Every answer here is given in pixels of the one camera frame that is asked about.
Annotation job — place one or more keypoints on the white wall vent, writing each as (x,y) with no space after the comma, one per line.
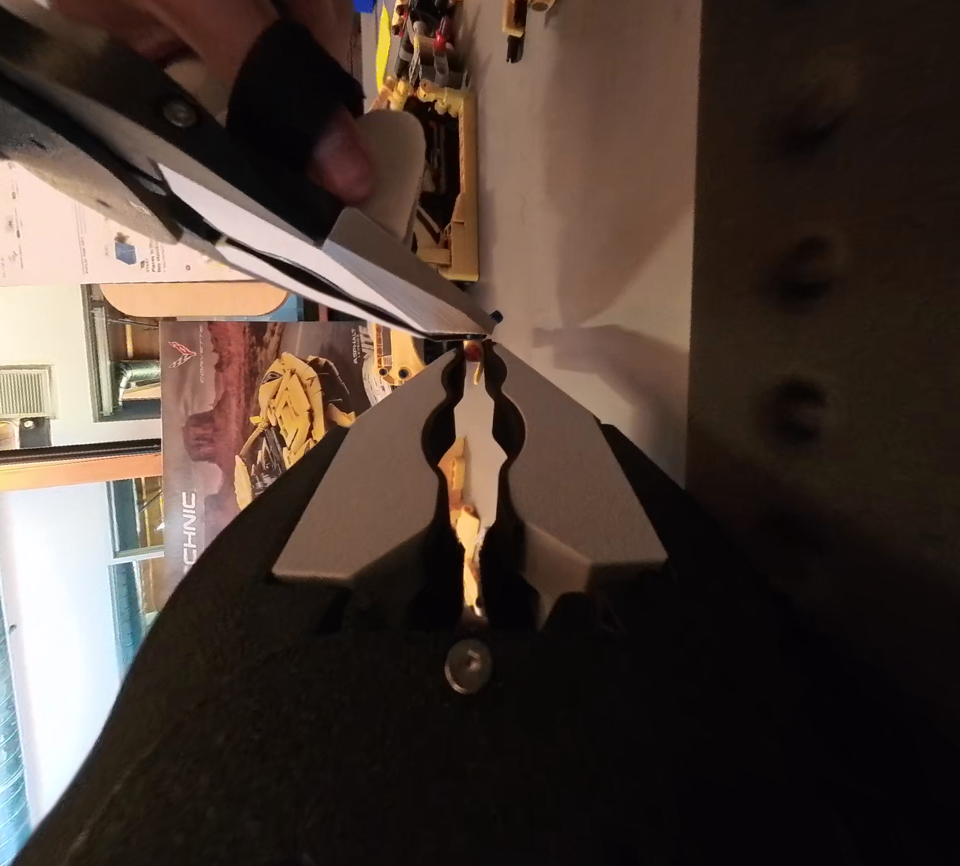
(26,393)

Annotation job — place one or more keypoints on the yellow sticky note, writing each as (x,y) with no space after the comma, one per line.
(383,40)

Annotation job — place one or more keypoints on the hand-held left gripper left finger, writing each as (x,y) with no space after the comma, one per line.
(360,506)

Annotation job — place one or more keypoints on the pile of yellow brick parts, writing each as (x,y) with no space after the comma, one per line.
(454,464)

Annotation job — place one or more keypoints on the toy car set box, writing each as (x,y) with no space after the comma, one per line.
(210,431)

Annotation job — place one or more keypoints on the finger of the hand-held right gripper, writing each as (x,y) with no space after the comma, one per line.
(315,294)
(375,273)

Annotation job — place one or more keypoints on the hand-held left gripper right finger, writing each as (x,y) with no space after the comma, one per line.
(585,506)

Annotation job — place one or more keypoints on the yellow toy brick car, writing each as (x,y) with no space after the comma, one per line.
(465,205)

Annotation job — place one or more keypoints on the printed instruction sheet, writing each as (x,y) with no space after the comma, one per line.
(45,228)

